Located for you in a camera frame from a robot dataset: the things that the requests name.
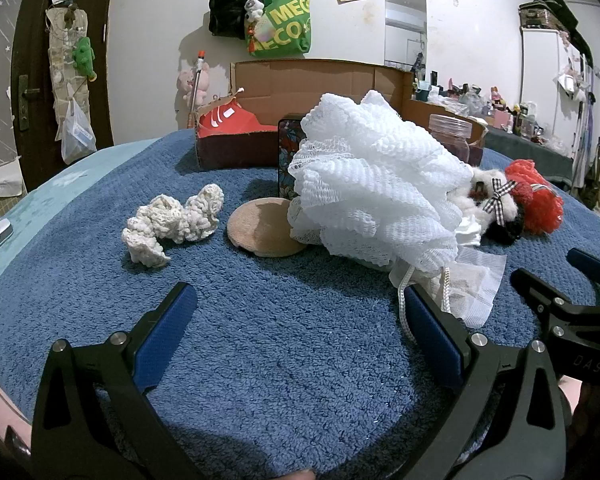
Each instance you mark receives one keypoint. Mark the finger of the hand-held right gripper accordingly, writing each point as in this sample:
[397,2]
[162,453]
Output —
[587,265]
[540,295]

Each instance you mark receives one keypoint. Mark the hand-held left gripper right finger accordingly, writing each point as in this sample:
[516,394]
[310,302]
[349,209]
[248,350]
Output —
[432,340]

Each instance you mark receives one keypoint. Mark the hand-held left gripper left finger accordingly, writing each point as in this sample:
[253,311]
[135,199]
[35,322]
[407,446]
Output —
[162,340]

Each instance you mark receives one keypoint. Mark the white gauze bag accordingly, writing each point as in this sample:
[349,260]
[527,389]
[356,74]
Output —
[475,280]

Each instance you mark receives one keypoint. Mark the black knit scrunchie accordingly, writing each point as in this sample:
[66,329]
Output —
[505,232]

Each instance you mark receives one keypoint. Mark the red crocheted item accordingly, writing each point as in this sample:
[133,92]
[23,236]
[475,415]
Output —
[540,205]

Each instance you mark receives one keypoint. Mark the white knotted cloth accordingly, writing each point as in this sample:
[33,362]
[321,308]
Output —
[467,230]

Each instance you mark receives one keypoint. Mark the white plush with checked bow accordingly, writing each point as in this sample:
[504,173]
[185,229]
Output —
[500,195]

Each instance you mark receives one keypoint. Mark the cream crochet piece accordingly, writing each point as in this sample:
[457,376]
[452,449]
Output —
[180,220]

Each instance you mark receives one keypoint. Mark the round tan cork coaster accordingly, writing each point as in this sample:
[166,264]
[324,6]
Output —
[260,227]

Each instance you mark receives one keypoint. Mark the white mesh bath pouf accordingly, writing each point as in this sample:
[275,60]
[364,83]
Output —
[370,175]

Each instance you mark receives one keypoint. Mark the cardboard box with red lining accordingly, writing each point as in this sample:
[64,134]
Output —
[305,85]

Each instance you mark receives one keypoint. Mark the blue towelling blanket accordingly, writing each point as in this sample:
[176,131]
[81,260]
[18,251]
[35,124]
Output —
[280,335]

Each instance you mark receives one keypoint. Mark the table with dark cloth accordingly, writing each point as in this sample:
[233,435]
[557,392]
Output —
[525,155]

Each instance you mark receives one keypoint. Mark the white hanging bag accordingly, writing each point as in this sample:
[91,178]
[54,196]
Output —
[570,85]

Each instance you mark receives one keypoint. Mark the clear plastic jar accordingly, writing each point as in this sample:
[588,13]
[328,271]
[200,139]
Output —
[447,132]

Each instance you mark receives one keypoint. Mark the teal bed sheet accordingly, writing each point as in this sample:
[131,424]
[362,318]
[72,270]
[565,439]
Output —
[35,200]

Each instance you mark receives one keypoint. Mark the white wardrobe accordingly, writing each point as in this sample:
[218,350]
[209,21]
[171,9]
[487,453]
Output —
[540,75]

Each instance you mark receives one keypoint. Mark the dark wooden door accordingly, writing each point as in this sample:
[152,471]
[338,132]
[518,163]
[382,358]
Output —
[35,160]

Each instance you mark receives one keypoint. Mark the clear plastic bag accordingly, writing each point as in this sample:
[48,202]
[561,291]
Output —
[77,135]

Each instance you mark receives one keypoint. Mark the dark floral box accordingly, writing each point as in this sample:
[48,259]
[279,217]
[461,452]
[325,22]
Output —
[290,140]

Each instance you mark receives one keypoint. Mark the dark suitcase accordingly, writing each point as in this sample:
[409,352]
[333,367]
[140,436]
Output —
[545,12]

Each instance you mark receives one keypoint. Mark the pink pig plush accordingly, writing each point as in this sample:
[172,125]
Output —
[187,82]

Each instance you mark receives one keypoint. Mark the white stick with orange tip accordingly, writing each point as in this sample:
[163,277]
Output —
[198,75]

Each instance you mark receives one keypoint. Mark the clear hanging organizer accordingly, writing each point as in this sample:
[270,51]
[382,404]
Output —
[62,90]

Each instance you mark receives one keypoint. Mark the green frog plush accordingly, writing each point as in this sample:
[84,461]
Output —
[84,57]

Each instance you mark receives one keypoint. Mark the orange tassel charm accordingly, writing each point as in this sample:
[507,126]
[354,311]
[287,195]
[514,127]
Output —
[253,42]

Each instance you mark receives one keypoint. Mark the green tote bag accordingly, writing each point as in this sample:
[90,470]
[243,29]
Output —
[285,25]

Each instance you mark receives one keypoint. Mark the black backpack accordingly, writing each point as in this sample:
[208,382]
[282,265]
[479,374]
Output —
[227,5]

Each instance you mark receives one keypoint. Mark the panda plush charm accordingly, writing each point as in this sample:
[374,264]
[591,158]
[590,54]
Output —
[254,7]

